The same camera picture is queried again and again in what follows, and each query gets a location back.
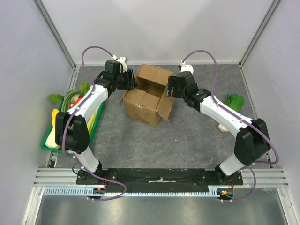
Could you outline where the aluminium frame post left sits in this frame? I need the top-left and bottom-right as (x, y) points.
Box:
(32, 0), (77, 71)

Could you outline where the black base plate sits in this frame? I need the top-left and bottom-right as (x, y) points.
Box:
(76, 167), (244, 191)

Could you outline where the white radish toy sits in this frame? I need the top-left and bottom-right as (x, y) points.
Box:
(218, 124), (229, 132)

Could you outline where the grey cable duct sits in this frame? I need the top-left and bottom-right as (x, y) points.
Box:
(43, 186), (222, 197)

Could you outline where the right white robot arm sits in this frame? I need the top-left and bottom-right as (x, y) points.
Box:
(166, 71), (270, 185)

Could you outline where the brown cardboard express box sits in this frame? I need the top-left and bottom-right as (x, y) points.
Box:
(122, 64), (175, 127)

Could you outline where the yellow corn toy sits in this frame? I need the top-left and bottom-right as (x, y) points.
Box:
(52, 109), (60, 128)

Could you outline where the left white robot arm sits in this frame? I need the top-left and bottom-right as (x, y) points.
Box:
(55, 57), (137, 184)

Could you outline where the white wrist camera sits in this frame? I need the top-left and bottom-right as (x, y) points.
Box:
(111, 55), (128, 72)
(178, 61), (194, 74)

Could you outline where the green bean bundle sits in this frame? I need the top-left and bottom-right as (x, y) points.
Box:
(61, 89), (80, 112)

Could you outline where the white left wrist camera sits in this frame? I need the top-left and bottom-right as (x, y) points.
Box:
(111, 55), (128, 72)

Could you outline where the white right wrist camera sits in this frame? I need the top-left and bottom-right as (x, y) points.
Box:
(178, 61), (194, 74)

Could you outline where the aluminium frame post right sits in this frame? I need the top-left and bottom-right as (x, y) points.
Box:
(238, 0), (282, 68)

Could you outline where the aluminium frame post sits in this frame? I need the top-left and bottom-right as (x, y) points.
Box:
(32, 0), (77, 71)
(238, 0), (282, 68)

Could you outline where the green bok choy leaf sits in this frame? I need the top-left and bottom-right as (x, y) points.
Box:
(225, 93), (244, 112)

